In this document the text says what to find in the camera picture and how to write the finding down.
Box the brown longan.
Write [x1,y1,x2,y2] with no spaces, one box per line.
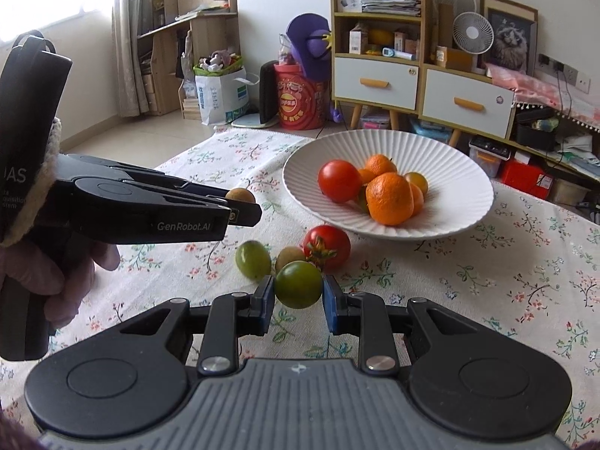
[225,188,255,203]

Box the green tomato oval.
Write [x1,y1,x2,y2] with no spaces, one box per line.
[236,240,272,281]

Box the brown longan fruit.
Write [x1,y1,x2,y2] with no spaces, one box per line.
[274,246,306,273]

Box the green tomato round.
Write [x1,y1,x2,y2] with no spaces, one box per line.
[274,261,323,309]

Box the red tomato with stem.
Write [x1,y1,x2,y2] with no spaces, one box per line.
[302,225,351,271]

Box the left hand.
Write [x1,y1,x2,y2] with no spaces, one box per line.
[1,241,120,328]

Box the red tomato in plate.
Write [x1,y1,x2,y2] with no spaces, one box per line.
[317,159,362,203]

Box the large orange mandarin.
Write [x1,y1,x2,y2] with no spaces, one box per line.
[365,173,414,227]

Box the white paper bag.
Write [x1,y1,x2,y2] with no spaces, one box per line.
[194,66,249,126]

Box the red snack bucket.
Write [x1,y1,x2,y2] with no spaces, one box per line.
[274,64,329,131]

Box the yellow orange tomato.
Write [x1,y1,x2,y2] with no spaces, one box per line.
[405,172,429,196]

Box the small orange mandarin back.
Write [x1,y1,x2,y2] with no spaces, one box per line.
[364,153,398,176]

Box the white ribbed plate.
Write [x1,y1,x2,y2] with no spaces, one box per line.
[282,128,495,243]

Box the floral tablecloth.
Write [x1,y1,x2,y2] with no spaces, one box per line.
[0,126,600,448]

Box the purple plush toy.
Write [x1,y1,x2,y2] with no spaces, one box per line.
[287,13,332,83]

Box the wooden bookshelf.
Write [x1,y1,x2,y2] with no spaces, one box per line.
[137,0,240,116]

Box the red box under shelf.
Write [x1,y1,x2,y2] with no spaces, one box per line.
[500,159,553,200]

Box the wooden cabinet with drawers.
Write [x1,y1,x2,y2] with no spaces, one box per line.
[330,0,514,142]

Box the pink cloth on shelf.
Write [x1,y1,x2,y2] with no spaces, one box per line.
[486,64,599,130]

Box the white desk fan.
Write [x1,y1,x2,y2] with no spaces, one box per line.
[453,11,495,72]

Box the framed cat picture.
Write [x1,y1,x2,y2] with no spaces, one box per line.
[480,0,538,75]

